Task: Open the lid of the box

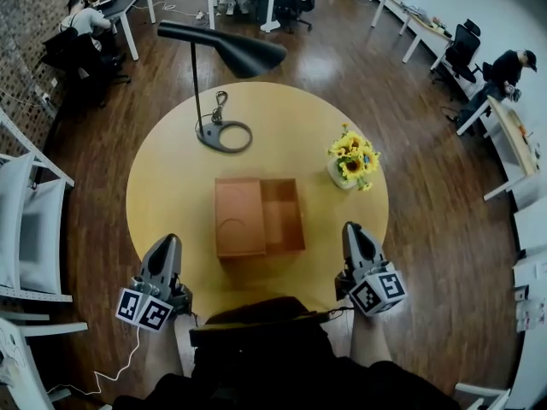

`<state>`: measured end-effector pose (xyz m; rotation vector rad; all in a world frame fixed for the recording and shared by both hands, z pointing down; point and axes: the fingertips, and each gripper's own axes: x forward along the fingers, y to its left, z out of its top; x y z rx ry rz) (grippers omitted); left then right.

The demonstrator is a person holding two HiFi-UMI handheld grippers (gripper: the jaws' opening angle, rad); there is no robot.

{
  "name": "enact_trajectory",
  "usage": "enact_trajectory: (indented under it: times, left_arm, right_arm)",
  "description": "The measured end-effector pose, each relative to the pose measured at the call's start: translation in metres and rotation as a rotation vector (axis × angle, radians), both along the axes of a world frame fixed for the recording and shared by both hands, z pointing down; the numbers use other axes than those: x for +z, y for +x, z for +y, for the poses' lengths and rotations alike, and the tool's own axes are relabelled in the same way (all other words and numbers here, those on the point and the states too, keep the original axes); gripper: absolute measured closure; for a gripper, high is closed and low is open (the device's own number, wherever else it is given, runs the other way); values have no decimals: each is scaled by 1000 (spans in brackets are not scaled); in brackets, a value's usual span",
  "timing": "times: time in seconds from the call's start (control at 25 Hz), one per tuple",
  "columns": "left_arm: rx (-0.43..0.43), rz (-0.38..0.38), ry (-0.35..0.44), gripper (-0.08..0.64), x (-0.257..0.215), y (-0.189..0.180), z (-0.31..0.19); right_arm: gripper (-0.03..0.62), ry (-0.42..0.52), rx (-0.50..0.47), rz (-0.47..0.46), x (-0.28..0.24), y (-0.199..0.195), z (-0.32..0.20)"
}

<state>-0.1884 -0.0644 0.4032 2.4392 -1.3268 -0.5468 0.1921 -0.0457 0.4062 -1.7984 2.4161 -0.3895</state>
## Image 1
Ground white metal shelf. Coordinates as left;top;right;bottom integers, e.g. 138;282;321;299
0;106;76;304

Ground black top desk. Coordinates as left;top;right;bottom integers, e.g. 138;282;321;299
97;0;157;62

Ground brown wooden box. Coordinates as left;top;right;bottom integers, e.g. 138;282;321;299
214;177;307;260

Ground black lamp cable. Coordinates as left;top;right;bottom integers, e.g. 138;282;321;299
210;91;229;126

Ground sunflowers in white vase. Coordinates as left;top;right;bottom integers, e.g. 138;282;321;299
326;122;382;193

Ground wooden top white desk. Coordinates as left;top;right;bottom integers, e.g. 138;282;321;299
455;95;543;202

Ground black office chair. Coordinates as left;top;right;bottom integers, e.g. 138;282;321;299
39;26;132;108
431;18;485;90
272;0;331;34

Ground person's left forearm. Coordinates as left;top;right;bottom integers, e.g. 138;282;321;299
143;313;193;386

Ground black desk lamp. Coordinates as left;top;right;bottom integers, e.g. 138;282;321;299
156;19;288;155

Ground white cable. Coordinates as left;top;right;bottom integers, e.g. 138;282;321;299
45;323;143;396

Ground person's right forearm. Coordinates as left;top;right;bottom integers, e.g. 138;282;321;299
349;312;393;370

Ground white frame rack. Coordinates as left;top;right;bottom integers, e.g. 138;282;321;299
0;311;90;410

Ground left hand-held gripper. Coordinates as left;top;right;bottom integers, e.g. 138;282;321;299
115;232;193;333

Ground person's dark clothing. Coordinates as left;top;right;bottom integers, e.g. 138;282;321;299
112;296;463;410

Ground brown wooden box lid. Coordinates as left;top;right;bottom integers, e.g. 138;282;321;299
214;178;268;259

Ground long white desk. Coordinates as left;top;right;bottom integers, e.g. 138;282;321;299
370;0;455;73

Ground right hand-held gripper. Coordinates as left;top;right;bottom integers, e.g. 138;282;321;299
335;221;408;318

